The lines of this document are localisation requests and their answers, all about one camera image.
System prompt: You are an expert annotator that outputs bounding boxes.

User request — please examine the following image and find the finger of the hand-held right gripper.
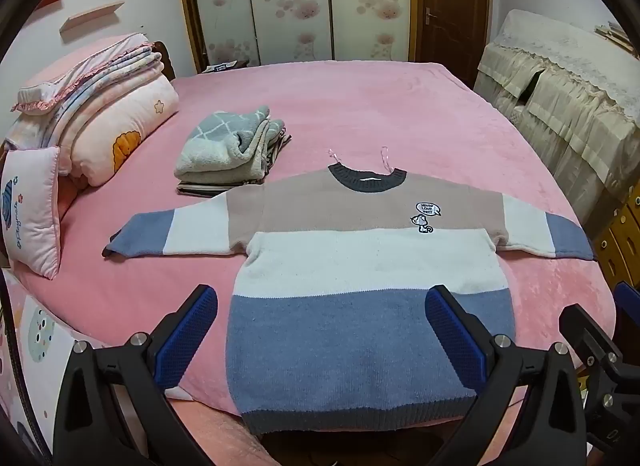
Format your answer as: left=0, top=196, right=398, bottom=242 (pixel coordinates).
left=558, top=303, right=640, bottom=453
left=613, top=281, right=640, bottom=315

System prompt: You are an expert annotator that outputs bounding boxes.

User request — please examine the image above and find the lace covered furniture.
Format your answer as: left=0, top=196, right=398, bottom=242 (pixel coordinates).
left=472, top=8, right=640, bottom=243

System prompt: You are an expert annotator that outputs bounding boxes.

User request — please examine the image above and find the pink cartoon print folded quilt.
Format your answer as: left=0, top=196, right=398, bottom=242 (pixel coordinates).
left=49, top=73, right=180, bottom=190

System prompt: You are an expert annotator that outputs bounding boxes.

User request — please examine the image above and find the dark bedside item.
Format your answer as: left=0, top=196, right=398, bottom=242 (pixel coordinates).
left=204, top=60, right=250, bottom=73

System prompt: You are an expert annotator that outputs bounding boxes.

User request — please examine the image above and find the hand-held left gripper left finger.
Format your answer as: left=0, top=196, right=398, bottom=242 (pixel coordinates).
left=52, top=284, right=219, bottom=466

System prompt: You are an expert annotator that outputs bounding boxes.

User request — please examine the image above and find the striped folded garment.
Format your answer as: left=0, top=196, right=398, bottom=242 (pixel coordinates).
left=176, top=127, right=292, bottom=196

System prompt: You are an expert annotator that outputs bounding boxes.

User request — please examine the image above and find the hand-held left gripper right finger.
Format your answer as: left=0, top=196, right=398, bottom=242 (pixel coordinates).
left=425, top=284, right=589, bottom=466

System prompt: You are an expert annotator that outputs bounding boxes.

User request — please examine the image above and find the wooden wall shelf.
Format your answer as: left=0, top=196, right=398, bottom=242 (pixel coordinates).
left=59, top=1, right=125, bottom=34

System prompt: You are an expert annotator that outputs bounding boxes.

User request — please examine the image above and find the pink bed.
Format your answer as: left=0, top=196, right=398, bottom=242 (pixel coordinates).
left=10, top=60, right=617, bottom=466

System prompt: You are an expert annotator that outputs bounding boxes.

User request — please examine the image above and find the yellow cabinet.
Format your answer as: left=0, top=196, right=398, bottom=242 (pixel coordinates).
left=594, top=195, right=640, bottom=289

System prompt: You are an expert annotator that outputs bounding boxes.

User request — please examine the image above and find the brown wooden door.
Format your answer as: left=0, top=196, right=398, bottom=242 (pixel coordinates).
left=414, top=0, right=494, bottom=90

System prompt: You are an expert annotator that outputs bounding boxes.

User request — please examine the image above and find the pastel folded blanket with ruffle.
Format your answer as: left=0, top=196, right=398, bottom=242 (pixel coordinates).
left=10, top=32, right=166, bottom=151

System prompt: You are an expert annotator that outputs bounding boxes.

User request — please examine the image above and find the flower print sliding wardrobe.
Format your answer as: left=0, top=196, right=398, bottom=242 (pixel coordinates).
left=174, top=0, right=422, bottom=75

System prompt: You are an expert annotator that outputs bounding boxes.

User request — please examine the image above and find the brown wooden headboard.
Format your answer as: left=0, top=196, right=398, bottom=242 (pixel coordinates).
left=151, top=40, right=177, bottom=82

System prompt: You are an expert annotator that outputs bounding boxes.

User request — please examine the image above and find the striped knit sweater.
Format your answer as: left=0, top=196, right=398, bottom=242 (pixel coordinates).
left=102, top=161, right=596, bottom=436

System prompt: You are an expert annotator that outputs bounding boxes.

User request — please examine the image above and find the white and pink pillow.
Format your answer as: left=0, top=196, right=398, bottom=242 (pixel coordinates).
left=0, top=145, right=62, bottom=281

